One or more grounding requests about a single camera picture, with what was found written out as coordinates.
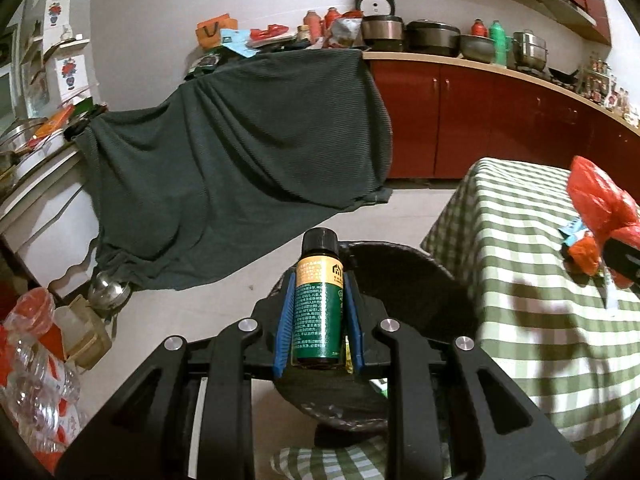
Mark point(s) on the green thermos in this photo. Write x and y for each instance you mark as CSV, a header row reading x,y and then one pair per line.
x,y
499,42

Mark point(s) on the steel steamer pot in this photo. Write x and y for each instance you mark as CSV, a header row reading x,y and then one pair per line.
x,y
530,50

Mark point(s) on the black cooking pot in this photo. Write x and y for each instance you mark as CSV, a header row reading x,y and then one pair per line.
x,y
432,37

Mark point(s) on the small red thermos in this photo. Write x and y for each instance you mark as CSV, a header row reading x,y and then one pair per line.
x,y
480,28

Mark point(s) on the red kitchen base cabinet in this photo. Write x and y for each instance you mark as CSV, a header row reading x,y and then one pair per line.
x,y
475,120

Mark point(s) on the steel basin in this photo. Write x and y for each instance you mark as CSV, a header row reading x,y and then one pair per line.
x,y
477,47

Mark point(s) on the red plastic bag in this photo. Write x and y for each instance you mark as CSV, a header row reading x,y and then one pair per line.
x,y
595,200

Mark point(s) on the red plastic toy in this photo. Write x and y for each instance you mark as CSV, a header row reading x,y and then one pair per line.
x,y
270,32

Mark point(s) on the row of condiment jars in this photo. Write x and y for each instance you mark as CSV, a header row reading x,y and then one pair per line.
x,y
605,87

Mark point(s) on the green checked tablecloth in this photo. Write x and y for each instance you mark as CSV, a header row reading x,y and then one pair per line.
x,y
515,260

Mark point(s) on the pile of clear plastic bottles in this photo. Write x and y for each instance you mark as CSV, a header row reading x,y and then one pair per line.
x,y
35,390

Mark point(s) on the light blue sachet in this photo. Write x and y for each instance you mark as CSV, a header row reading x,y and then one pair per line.
x,y
575,232

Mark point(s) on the green spray can black cap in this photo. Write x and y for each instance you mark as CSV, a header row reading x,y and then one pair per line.
x,y
317,310

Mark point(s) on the dark green cloth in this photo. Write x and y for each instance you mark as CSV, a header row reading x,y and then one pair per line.
x,y
225,160

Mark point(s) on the crumpled snack bag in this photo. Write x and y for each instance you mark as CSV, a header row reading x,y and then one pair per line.
x,y
345,32

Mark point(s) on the pot with glass lid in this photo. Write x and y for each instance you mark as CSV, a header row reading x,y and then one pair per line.
x,y
22,140

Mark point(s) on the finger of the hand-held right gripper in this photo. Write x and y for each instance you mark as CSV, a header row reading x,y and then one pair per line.
x,y
622,260

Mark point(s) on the black wok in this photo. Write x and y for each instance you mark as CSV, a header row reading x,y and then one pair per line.
x,y
564,75

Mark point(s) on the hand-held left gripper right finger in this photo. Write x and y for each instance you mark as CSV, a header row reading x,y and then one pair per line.
x,y
354,325

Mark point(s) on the small green checked cloth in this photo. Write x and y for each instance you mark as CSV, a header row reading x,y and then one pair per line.
x,y
325,462

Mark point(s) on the black trash bin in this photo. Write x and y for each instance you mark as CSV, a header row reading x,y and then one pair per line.
x,y
415,290

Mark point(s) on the small glass jar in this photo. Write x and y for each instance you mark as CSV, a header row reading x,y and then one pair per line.
x,y
304,34

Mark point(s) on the white cabinet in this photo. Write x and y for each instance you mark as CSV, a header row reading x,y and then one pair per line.
x,y
50,220

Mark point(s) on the blue flat packet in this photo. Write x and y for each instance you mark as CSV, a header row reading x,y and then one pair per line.
x,y
240,42

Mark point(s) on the orange book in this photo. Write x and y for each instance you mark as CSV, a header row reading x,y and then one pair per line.
x,y
55,122

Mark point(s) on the steel rice cooker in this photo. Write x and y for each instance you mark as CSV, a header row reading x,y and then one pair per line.
x,y
382,32

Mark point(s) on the orange paper bag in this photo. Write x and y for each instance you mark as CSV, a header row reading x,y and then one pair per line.
x,y
215,32

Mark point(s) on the yellowish plastic container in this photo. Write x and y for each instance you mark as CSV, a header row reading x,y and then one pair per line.
x,y
82,330

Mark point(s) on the vase print wall picture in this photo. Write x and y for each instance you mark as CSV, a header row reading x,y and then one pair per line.
x,y
72,72
59,12

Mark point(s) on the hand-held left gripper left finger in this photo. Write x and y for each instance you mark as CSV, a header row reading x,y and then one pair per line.
x,y
283,325

